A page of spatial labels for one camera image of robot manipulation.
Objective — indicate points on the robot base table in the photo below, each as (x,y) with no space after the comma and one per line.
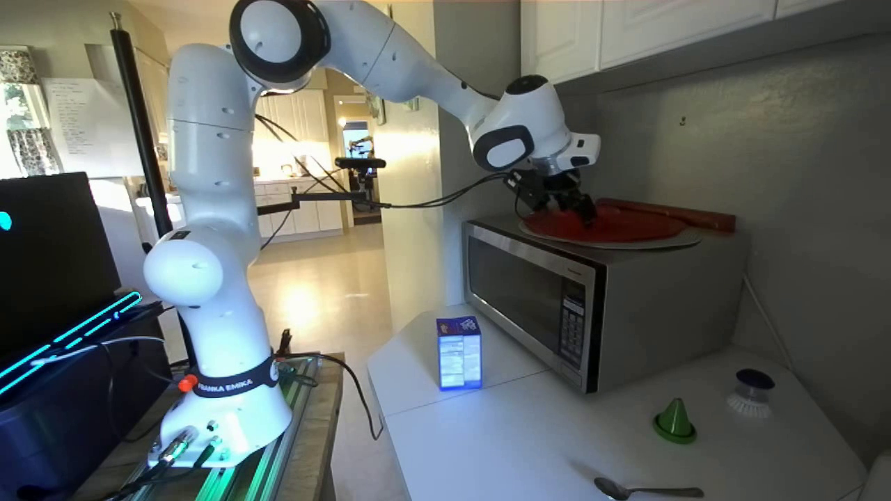
(295,446)

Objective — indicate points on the dark blue bin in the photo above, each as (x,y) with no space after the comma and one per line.
(64,419)

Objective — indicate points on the large orange plate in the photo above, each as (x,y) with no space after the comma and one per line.
(640,226)

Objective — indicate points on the black vertical pole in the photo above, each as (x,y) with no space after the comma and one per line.
(140,129)

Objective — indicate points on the blue and white carton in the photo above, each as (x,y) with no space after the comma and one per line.
(461,351)

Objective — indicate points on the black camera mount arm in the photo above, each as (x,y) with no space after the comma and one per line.
(316,197)

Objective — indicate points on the stainless steel microwave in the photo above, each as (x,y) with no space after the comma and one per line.
(668,307)

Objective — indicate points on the black monitor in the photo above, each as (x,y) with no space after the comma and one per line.
(46,261)

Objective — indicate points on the green plastic cone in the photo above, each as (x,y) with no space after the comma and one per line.
(675,421)

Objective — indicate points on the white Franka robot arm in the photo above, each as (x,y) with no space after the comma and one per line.
(213,232)

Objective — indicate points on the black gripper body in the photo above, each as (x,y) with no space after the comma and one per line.
(543,183)

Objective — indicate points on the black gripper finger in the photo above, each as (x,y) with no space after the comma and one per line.
(534,201)
(579,204)

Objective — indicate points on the white jar with dark lid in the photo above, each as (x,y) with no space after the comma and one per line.
(753,393)

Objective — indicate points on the white upper cabinet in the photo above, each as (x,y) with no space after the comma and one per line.
(650,33)

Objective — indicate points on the brown wooden board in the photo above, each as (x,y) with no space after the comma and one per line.
(697,216)

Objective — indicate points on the metal spoon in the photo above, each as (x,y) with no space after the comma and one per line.
(650,492)

